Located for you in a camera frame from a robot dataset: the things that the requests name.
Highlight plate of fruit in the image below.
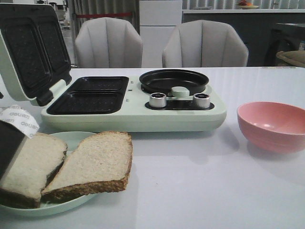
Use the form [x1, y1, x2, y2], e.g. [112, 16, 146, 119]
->
[236, 0, 259, 10]

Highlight right silver control knob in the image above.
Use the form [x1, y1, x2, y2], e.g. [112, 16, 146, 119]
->
[193, 93, 211, 109]

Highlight light green plate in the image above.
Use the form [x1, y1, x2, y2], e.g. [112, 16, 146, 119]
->
[0, 131, 97, 217]

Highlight bread slice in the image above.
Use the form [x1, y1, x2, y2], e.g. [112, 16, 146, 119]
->
[0, 133, 68, 208]
[41, 131, 133, 201]

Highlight left silver control knob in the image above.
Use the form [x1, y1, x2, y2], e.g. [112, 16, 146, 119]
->
[149, 93, 167, 108]

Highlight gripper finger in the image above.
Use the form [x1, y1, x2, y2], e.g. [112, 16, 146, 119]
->
[0, 104, 40, 179]

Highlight left grey upholstered chair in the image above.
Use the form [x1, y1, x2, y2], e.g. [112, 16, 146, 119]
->
[75, 17, 143, 68]

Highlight white cabinet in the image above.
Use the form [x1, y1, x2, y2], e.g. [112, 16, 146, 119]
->
[139, 0, 183, 68]

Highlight grey upholstered chair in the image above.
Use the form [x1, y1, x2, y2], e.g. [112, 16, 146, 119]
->
[75, 17, 143, 68]
[162, 20, 249, 68]

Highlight green breakfast maker base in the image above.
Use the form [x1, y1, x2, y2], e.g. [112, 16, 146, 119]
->
[41, 76, 226, 132]

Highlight right grey upholstered chair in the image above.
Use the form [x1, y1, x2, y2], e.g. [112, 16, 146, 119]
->
[162, 20, 249, 68]

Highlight silver control knob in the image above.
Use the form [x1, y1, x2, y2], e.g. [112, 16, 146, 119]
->
[193, 93, 211, 109]
[149, 93, 167, 108]

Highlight beige cushion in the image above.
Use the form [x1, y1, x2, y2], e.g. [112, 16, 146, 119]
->
[276, 50, 305, 68]

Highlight green breakfast maker lid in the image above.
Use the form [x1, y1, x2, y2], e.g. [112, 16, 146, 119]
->
[0, 3, 71, 106]

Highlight black round frying pan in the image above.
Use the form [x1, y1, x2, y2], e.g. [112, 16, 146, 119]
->
[139, 69, 209, 95]

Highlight pink plastic bowl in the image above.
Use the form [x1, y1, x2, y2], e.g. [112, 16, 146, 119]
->
[237, 102, 305, 153]

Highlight grey counter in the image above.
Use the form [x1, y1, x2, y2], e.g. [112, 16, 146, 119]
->
[183, 9, 305, 66]

